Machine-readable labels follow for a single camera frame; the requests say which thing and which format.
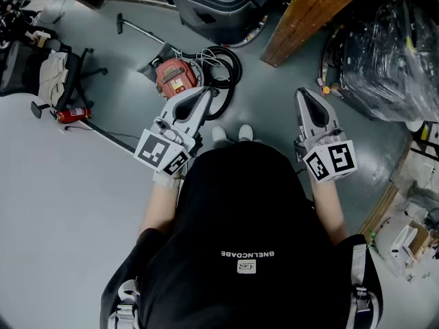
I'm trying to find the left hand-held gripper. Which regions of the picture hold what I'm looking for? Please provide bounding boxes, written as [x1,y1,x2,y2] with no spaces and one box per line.
[133,86,215,180]

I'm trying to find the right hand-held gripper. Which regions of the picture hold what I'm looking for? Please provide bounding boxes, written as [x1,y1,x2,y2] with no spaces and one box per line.
[294,87,359,185]

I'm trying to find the red vacuum cleaner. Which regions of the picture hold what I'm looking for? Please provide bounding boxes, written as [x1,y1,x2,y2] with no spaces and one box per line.
[155,58,200,99]

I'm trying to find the person's left forearm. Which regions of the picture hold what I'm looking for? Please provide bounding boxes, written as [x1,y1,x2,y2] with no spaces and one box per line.
[139,182,182,243]

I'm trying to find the person's right forearm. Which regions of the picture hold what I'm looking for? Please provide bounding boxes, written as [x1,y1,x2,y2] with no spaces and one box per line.
[308,178,349,246]

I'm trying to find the silver metal handle bar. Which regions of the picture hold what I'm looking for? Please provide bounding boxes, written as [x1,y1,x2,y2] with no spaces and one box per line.
[116,12,183,58]

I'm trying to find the person's white left shoe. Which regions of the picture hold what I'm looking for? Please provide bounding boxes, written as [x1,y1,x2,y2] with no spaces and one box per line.
[211,125,228,143]

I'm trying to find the person's white shoe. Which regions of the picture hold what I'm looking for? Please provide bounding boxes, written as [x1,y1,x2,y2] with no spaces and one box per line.
[211,125,228,143]
[237,124,254,143]

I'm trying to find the person's gray trousers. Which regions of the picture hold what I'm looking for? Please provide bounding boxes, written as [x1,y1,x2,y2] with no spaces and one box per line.
[213,138,265,149]

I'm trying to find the gray dust bag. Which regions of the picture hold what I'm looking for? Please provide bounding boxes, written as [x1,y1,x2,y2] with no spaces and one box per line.
[136,42,182,79]

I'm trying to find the person's white right shoe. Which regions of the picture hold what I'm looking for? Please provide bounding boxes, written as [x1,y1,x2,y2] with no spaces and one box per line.
[237,124,254,143]

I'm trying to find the plastic-wrapped black machine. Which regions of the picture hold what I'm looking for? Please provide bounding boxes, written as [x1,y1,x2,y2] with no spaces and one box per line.
[318,0,439,123]

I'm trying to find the brown wooden beam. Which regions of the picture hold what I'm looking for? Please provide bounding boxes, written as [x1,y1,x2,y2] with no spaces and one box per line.
[259,0,382,69]

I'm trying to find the black plastic bin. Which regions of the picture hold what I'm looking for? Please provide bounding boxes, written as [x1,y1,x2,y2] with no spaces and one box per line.
[152,0,286,49]

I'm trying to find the red fire extinguisher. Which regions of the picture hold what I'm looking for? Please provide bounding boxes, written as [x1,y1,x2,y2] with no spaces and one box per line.
[50,107,93,125]

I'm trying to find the black office chair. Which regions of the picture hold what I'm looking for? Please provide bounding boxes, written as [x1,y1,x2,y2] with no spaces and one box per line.
[0,29,109,120]

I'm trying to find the person's black shirt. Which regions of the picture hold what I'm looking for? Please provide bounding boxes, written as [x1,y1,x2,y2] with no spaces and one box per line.
[99,141,383,329]

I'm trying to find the beige cloth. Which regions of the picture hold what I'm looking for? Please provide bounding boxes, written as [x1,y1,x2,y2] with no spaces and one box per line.
[38,51,70,108]

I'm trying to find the white plastic device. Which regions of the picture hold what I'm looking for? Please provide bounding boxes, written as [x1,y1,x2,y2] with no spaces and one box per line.
[390,224,420,267]

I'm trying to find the cardboard box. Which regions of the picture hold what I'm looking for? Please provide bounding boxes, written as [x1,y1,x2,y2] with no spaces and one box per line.
[408,220,434,255]

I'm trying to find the white coiled cable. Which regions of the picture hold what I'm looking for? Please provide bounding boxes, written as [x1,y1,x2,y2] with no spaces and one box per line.
[195,46,231,82]

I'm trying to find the black coiled cable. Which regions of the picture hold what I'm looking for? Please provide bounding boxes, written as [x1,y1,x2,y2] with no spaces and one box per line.
[185,45,243,121]

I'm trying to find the white wrist strap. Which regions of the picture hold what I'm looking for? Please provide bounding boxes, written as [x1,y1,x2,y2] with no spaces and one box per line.
[152,169,182,190]

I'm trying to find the thin black cable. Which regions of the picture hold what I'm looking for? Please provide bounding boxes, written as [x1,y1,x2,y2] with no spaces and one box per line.
[64,125,142,142]

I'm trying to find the gray right backpack strap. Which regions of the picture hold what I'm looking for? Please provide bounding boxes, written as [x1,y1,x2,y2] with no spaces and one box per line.
[345,243,380,329]

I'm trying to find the gray backpack strap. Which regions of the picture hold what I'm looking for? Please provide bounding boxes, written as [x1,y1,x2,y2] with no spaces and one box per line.
[345,243,380,329]
[108,278,142,329]

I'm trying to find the gray left backpack strap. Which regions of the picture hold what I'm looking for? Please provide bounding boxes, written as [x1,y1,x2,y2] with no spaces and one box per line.
[108,278,142,329]

